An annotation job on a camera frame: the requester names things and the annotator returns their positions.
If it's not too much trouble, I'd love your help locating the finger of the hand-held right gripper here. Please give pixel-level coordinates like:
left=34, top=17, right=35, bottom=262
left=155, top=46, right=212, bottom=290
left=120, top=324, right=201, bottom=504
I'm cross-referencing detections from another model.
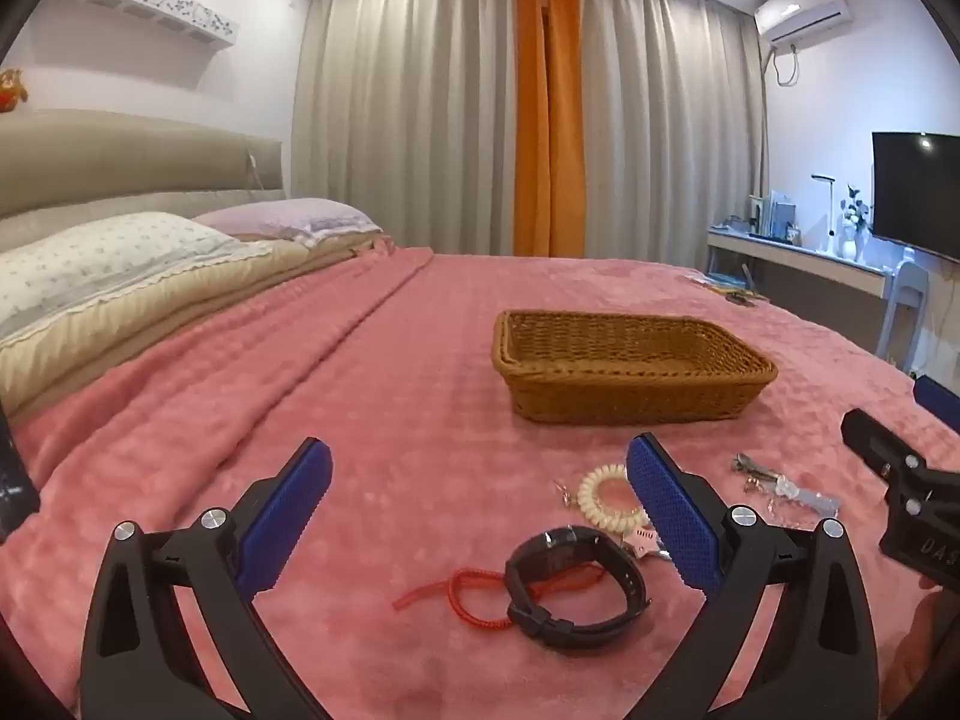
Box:
left=913, top=373, right=960, bottom=433
left=840, top=408, right=940, bottom=482

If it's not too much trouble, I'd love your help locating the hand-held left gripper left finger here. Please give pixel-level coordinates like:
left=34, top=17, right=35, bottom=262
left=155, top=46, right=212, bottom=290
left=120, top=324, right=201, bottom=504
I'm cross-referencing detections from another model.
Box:
left=79, top=436, right=333, bottom=720

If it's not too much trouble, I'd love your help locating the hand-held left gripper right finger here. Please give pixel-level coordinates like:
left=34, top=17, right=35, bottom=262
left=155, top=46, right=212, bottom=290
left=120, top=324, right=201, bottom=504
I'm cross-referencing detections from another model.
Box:
left=626, top=433, right=880, bottom=720

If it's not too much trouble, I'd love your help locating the brown wicker basket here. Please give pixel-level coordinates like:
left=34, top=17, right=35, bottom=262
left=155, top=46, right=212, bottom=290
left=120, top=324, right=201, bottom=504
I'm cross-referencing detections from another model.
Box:
left=492, top=310, right=779, bottom=426

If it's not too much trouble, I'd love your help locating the person's right hand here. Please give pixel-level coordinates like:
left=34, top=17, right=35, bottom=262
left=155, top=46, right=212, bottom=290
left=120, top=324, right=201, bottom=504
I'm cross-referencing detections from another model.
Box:
left=881, top=585, right=960, bottom=720

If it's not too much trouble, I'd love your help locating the light blue chair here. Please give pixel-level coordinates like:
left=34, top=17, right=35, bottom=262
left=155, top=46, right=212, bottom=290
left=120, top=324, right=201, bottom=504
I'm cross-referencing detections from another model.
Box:
left=874, top=261, right=931, bottom=372

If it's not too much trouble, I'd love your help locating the black smartwatch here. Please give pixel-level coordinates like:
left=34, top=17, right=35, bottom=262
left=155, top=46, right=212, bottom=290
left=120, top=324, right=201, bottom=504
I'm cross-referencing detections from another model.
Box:
left=504, top=526, right=652, bottom=644

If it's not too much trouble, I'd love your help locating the pink fleece blanket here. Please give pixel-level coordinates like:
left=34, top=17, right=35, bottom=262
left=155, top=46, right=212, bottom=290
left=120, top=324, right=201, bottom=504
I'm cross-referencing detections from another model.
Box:
left=0, top=247, right=960, bottom=720

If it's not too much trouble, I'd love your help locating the white vase with flowers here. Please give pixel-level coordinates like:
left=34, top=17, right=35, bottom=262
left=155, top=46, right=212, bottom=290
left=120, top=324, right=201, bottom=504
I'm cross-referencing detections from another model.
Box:
left=838, top=184, right=871, bottom=260

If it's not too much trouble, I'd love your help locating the white desk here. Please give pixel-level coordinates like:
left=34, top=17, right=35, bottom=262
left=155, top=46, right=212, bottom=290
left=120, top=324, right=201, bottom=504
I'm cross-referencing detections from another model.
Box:
left=705, top=229, right=897, bottom=350

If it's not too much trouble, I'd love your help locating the black television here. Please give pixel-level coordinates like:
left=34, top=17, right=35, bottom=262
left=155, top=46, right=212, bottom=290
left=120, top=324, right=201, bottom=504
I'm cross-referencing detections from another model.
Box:
left=870, top=131, right=960, bottom=263

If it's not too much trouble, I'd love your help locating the white desk lamp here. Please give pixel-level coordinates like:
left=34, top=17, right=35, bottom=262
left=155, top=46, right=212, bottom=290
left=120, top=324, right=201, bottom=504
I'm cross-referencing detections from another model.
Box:
left=814, top=172, right=841, bottom=252

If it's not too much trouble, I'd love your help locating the beige folded quilt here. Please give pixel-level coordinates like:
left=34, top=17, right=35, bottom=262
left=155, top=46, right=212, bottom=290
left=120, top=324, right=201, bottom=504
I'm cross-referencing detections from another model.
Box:
left=0, top=236, right=395, bottom=421

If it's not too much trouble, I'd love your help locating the row of books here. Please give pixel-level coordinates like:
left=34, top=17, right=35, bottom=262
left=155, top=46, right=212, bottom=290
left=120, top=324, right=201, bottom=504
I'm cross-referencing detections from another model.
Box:
left=746, top=190, right=800, bottom=241

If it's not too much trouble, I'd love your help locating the lilac pillow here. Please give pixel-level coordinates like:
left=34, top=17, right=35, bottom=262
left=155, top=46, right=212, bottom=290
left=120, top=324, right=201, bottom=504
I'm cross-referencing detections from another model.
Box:
left=191, top=197, right=383, bottom=247

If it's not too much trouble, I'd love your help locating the white dotted pillow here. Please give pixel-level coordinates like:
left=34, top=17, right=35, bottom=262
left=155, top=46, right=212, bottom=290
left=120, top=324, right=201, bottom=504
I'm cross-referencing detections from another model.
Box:
left=0, top=211, right=275, bottom=346

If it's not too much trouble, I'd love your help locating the beige curtain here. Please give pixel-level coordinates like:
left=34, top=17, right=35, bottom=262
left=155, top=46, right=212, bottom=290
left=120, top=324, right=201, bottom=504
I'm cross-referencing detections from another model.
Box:
left=581, top=0, right=770, bottom=275
left=289, top=0, right=518, bottom=260

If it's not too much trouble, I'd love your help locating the beige padded headboard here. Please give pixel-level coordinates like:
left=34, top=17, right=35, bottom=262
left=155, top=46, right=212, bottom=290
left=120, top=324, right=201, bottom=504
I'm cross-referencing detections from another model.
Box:
left=0, top=109, right=286, bottom=241

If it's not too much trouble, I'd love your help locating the white air conditioner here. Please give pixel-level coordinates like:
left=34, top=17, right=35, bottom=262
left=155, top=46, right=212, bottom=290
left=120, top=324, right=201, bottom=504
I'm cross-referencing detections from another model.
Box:
left=754, top=0, right=856, bottom=42

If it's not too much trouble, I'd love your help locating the orange curtain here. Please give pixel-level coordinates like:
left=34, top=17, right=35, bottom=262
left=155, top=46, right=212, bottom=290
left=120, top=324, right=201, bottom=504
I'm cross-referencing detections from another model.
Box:
left=512, top=0, right=586, bottom=258

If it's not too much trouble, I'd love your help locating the orange plush toy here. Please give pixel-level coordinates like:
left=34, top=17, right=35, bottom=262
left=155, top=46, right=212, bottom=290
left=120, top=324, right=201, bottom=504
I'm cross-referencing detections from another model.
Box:
left=0, top=67, right=29, bottom=115

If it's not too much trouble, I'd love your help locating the cream spiral hair tie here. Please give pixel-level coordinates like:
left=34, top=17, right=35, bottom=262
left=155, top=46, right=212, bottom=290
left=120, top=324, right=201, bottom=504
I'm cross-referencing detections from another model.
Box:
left=577, top=463, right=650, bottom=537

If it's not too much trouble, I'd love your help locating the red cord bracelet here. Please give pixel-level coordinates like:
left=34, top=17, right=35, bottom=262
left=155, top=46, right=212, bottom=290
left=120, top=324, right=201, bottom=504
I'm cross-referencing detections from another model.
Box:
left=391, top=566, right=608, bottom=620

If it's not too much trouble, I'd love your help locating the white air conditioner hose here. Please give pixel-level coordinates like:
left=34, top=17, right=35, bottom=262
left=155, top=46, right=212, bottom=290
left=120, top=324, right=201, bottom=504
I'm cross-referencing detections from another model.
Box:
left=759, top=41, right=802, bottom=91

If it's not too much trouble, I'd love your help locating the white patterned wall shelf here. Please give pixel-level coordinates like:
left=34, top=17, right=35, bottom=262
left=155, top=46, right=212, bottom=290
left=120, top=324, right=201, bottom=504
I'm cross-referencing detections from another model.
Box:
left=49, top=0, right=241, bottom=53

